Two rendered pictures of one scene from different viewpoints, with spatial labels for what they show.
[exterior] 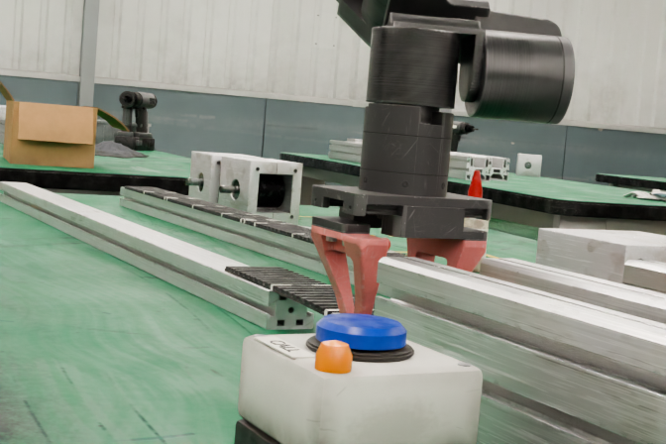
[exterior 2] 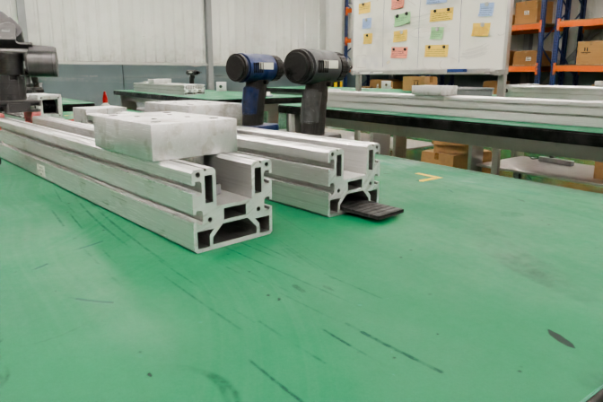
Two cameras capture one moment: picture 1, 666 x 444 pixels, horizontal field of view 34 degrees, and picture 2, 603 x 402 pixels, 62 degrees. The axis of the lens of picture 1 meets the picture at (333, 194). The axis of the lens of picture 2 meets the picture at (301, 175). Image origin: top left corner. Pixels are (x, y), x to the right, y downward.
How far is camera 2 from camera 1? 0.70 m
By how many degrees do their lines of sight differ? 16
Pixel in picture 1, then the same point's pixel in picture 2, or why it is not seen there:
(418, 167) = (11, 92)
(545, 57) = (46, 58)
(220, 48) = (95, 41)
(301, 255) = not seen: hidden behind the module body
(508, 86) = (35, 67)
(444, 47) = (13, 57)
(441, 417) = not seen: outside the picture
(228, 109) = (103, 71)
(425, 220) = (16, 107)
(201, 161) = not seen: hidden behind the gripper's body
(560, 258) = (76, 115)
